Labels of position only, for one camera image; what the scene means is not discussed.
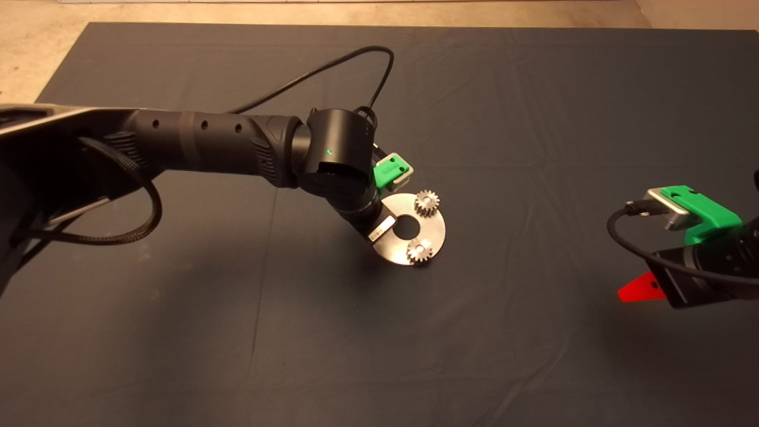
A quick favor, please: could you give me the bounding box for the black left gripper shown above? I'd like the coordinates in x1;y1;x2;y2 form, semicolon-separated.
353;202;397;245

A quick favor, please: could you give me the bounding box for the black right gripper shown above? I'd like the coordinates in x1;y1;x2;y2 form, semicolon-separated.
617;244;739;310

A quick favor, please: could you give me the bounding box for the small steel planetary gear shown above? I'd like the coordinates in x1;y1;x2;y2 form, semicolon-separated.
407;237;435;266
414;190;441;218

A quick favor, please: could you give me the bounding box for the round metal carrier plate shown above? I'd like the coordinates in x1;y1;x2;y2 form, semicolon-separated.
371;193;447;266

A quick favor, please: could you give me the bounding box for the dark grey table cloth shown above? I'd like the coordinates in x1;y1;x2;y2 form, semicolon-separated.
0;23;759;427

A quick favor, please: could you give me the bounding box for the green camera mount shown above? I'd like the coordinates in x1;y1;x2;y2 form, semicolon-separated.
660;185;743;245
372;153;411;190

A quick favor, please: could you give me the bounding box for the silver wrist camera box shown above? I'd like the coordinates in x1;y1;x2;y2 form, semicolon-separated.
646;188;703;231
388;161;414;190

